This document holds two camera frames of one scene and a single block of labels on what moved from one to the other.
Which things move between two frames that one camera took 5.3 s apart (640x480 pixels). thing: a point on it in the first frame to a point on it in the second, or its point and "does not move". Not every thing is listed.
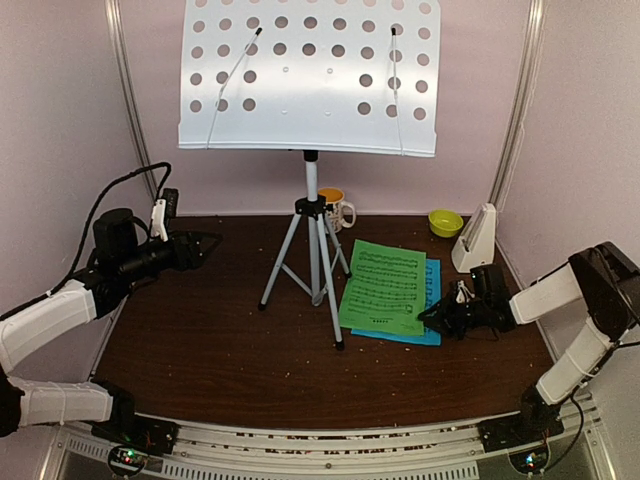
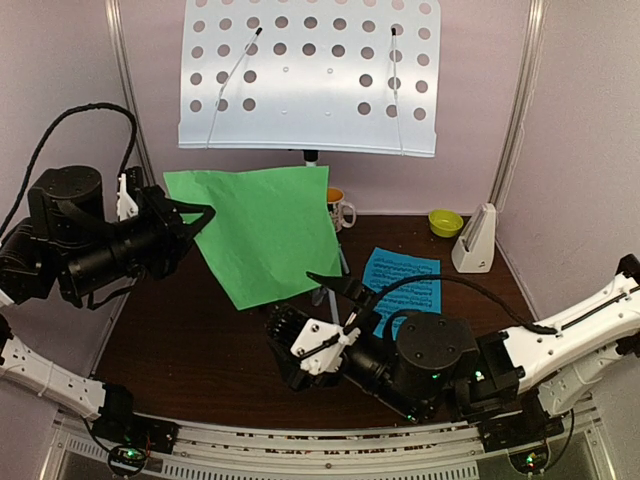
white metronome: (476, 246) does not move
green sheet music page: (386, 291) to (270, 229)
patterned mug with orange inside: (335, 197) does not move
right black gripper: (447, 325) to (349, 288)
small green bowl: (445, 222) does not move
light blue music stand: (310, 77) does not move
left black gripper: (193, 259) to (172, 236)
